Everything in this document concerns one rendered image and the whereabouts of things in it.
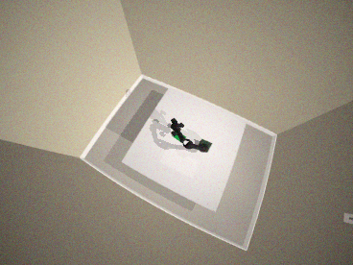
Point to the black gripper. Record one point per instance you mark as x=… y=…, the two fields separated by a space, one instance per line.
x=174 y=133

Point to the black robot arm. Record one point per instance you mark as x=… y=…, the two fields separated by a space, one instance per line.
x=190 y=145

